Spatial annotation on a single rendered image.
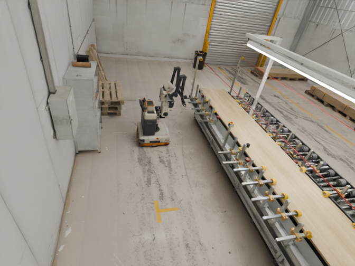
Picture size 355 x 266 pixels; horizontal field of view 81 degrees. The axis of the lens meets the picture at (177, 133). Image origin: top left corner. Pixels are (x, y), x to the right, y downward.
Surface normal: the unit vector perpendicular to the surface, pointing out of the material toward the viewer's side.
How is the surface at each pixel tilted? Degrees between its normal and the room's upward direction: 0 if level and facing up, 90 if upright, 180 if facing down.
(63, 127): 90
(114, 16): 90
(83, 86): 90
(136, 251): 0
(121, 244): 0
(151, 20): 90
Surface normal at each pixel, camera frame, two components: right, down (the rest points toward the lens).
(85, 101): 0.23, 0.59
